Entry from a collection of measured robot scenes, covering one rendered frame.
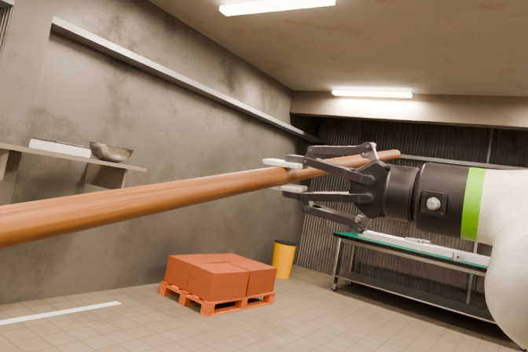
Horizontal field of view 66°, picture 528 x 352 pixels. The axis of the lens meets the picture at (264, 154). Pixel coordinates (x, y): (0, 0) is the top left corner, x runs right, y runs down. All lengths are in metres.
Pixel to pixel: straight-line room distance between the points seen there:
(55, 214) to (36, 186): 3.81
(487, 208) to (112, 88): 4.16
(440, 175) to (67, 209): 0.42
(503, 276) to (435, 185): 0.15
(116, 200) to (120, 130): 4.17
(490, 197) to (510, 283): 0.13
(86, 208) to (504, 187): 0.44
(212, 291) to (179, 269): 0.54
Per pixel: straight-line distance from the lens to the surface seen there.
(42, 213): 0.34
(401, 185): 0.55
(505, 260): 0.45
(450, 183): 0.54
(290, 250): 6.65
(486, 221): 0.54
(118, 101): 4.51
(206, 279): 4.44
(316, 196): 0.62
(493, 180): 0.55
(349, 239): 6.41
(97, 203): 0.37
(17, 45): 3.78
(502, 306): 0.45
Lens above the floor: 1.40
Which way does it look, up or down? 4 degrees up
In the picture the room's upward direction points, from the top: 10 degrees clockwise
